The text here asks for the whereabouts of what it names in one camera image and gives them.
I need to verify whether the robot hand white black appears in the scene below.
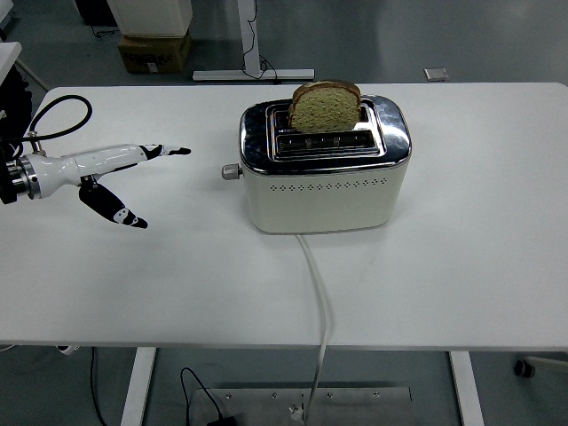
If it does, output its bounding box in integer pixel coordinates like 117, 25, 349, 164
29, 143, 193, 231

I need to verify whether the cream and chrome toaster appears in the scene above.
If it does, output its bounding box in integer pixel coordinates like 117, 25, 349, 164
238, 94, 413, 235

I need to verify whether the black equipment beside table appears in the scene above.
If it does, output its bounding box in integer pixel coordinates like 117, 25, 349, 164
0, 66, 35, 154

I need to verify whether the brown cardboard box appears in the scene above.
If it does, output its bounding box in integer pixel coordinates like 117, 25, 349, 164
117, 29, 193, 75

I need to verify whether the white side table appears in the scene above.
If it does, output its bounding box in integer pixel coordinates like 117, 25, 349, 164
0, 41, 50, 92

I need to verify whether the black case on floor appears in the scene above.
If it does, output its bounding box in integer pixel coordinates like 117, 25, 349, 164
74, 0, 119, 28

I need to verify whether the white cabinet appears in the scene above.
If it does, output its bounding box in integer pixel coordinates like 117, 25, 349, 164
107, 0, 194, 38

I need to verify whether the white desk leg with foot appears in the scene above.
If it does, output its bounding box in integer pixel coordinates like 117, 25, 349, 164
192, 0, 316, 83

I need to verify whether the brown bread slice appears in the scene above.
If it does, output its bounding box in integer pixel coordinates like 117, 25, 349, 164
288, 79, 362, 134

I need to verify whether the white table leg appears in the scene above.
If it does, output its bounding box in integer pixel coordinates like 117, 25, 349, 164
447, 350, 485, 426
119, 347, 157, 426

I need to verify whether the grey metal plate with screws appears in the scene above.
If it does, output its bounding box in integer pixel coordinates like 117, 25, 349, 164
194, 387, 413, 426

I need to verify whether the chair base with black caster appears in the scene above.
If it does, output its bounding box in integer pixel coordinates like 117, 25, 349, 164
514, 354, 568, 379

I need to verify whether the thin black cable on desk leg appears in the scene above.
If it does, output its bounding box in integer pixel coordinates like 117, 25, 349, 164
241, 0, 280, 84

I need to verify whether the thin black hanging cable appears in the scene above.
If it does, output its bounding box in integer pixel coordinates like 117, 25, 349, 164
90, 347, 109, 426

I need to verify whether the white toaster power cord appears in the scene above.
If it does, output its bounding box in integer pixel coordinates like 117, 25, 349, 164
288, 233, 335, 425

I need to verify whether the black cable with power adapter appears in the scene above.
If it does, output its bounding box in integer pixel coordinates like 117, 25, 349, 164
179, 367, 239, 426

